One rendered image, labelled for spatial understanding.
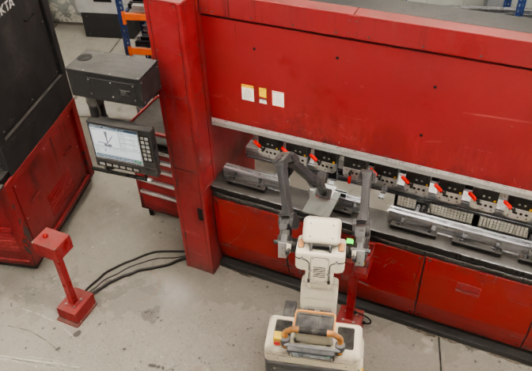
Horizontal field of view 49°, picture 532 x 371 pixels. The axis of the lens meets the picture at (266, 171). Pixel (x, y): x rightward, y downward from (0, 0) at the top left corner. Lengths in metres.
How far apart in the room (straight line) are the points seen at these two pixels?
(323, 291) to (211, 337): 1.20
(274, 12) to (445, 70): 0.99
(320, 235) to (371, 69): 0.97
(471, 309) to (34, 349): 3.09
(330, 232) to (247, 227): 1.27
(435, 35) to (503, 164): 0.86
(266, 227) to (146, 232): 1.36
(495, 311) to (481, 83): 1.63
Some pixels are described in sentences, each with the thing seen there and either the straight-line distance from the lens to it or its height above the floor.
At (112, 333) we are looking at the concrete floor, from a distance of 4.65.
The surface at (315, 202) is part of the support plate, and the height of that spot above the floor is 1.00.
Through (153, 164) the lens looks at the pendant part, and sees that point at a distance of 3.79.
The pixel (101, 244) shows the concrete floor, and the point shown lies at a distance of 5.29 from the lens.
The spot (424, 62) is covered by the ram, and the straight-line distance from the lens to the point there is 3.31.
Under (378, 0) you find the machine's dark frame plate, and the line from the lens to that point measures 3.45.
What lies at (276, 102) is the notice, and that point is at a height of 1.63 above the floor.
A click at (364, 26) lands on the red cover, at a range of 3.28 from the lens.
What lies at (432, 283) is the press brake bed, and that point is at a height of 0.54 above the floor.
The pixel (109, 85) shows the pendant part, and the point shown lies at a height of 1.87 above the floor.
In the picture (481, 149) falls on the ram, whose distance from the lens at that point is 3.53.
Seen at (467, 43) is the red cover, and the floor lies 2.24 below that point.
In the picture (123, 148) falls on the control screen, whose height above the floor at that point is 1.43.
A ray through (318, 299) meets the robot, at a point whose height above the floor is 0.81.
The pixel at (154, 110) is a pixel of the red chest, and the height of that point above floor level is 0.98.
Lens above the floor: 3.65
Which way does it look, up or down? 39 degrees down
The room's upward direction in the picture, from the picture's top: 2 degrees counter-clockwise
